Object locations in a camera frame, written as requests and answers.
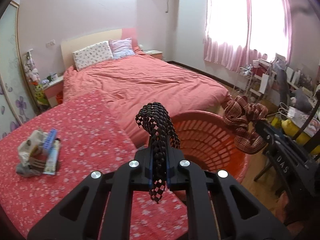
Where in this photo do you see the black checkered cloth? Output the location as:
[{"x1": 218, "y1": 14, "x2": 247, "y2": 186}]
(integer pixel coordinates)
[{"x1": 135, "y1": 102, "x2": 180, "y2": 203}]

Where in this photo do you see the brown striped cloth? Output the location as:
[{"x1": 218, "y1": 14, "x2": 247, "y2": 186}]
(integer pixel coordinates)
[{"x1": 223, "y1": 96, "x2": 268, "y2": 155}]

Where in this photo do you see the white snack bag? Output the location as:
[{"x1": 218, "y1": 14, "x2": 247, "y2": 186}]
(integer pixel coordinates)
[{"x1": 17, "y1": 130, "x2": 48, "y2": 166}]

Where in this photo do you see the blue tissue pack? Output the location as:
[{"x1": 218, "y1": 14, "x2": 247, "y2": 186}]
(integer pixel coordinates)
[{"x1": 42, "y1": 128, "x2": 57, "y2": 155}]

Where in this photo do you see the brown striped sock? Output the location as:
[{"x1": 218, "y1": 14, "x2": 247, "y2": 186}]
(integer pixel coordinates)
[{"x1": 29, "y1": 157, "x2": 46, "y2": 169}]

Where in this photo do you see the light green sock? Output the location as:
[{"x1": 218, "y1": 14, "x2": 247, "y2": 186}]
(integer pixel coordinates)
[{"x1": 16, "y1": 163, "x2": 42, "y2": 178}]

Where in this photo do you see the orange plastic laundry basket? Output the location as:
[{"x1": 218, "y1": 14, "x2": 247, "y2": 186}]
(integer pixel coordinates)
[{"x1": 170, "y1": 110, "x2": 248, "y2": 182}]

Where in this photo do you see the salmon pink duvet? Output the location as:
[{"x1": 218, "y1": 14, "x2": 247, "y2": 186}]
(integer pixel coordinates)
[{"x1": 63, "y1": 51, "x2": 231, "y2": 147}]

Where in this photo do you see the cluttered white desk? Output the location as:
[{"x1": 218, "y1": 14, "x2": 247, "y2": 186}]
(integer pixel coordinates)
[{"x1": 249, "y1": 53, "x2": 320, "y2": 140}]

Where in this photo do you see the far side nightstand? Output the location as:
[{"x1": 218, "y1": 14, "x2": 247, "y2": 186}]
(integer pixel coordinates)
[{"x1": 143, "y1": 50, "x2": 163, "y2": 60}]

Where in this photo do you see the pink white nightstand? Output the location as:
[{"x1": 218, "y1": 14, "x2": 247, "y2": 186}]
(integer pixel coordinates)
[{"x1": 44, "y1": 76, "x2": 63, "y2": 108}]

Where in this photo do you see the pink striped pillow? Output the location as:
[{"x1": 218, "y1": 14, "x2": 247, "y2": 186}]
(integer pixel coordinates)
[{"x1": 109, "y1": 37, "x2": 135, "y2": 59}]

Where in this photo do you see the white floral pillow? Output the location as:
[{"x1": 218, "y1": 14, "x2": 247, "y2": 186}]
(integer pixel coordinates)
[{"x1": 72, "y1": 41, "x2": 114, "y2": 71}]

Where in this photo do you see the white mug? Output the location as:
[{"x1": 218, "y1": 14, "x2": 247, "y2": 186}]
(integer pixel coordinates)
[{"x1": 51, "y1": 73, "x2": 58, "y2": 81}]

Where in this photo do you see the beige and pink headboard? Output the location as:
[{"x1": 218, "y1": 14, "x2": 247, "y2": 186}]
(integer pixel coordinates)
[{"x1": 61, "y1": 28, "x2": 138, "y2": 70}]

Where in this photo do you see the floral sliding wardrobe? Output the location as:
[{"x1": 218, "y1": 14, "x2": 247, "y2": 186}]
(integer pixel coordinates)
[{"x1": 0, "y1": 2, "x2": 36, "y2": 139}]

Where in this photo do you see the hanging plush toy organizer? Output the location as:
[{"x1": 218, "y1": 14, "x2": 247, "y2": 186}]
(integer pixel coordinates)
[{"x1": 23, "y1": 49, "x2": 50, "y2": 112}]

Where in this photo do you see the pink window curtain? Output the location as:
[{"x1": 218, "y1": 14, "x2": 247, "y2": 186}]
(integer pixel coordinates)
[{"x1": 204, "y1": 0, "x2": 292, "y2": 71}]

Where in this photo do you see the white wire rack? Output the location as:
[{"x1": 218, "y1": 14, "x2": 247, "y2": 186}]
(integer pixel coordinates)
[{"x1": 232, "y1": 64, "x2": 253, "y2": 96}]

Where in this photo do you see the white wall socket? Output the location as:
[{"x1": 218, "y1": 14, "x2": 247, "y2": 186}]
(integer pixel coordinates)
[{"x1": 46, "y1": 40, "x2": 56, "y2": 48}]

